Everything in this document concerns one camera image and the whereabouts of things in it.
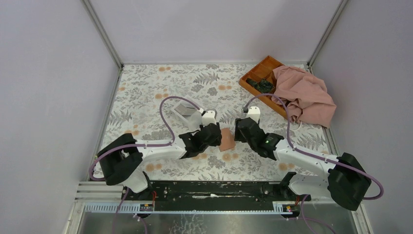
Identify tan leather card holder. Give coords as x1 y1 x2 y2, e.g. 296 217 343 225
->
219 128 236 152

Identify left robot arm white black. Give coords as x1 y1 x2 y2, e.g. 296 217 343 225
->
96 123 222 200

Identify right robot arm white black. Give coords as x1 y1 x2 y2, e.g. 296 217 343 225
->
235 117 372 211

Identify white plastic card box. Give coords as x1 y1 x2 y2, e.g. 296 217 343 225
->
171 99 202 131

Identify silver cards in box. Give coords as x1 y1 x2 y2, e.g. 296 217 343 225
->
175 104 197 116

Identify dark green items in tray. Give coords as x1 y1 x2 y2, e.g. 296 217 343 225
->
246 78 275 96

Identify orange wooden tray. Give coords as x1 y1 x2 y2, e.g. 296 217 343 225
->
239 56 287 118

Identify pink cloth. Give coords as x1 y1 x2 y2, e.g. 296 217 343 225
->
271 65 337 128

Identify floral table mat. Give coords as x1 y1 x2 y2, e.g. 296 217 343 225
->
92 63 338 181

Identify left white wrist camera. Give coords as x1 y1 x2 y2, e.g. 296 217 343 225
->
201 110 217 126

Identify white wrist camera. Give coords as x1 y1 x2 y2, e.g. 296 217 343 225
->
201 110 217 126
243 106 261 124

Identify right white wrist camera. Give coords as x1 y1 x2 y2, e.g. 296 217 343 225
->
243 106 261 124

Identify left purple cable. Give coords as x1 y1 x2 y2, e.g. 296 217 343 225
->
89 96 206 234

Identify purple cable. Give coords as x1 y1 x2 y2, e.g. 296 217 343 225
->
243 93 385 234
89 96 206 234

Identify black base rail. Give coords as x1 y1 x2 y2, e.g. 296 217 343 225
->
121 180 312 212

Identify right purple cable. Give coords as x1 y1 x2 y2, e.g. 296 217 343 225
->
243 93 385 234

